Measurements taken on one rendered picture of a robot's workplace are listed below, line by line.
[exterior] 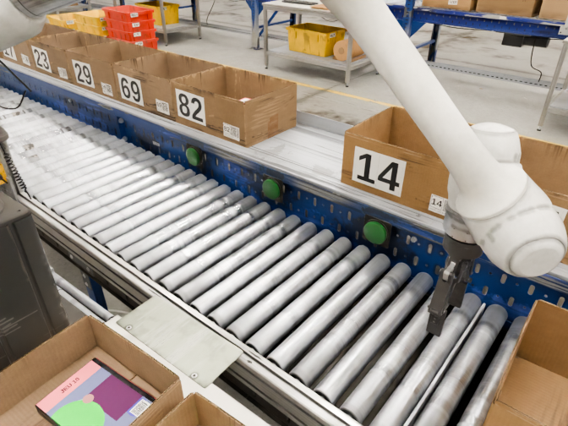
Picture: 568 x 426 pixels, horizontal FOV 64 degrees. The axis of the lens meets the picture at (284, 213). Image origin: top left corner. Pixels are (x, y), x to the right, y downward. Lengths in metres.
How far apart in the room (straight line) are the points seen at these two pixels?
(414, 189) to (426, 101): 0.64
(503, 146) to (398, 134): 0.82
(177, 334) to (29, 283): 0.33
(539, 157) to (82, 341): 1.26
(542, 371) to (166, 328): 0.82
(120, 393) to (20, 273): 0.31
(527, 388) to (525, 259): 0.48
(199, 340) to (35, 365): 0.33
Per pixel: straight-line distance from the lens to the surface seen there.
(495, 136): 0.80
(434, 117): 0.65
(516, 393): 1.08
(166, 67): 2.33
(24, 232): 1.02
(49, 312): 1.13
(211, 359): 1.04
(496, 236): 0.67
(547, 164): 1.46
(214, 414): 0.87
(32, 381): 1.07
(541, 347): 1.12
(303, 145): 1.65
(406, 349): 1.09
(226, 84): 2.04
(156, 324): 1.14
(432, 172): 1.23
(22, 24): 1.00
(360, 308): 1.15
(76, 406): 1.00
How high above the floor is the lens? 1.54
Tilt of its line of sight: 32 degrees down
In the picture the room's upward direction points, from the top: straight up
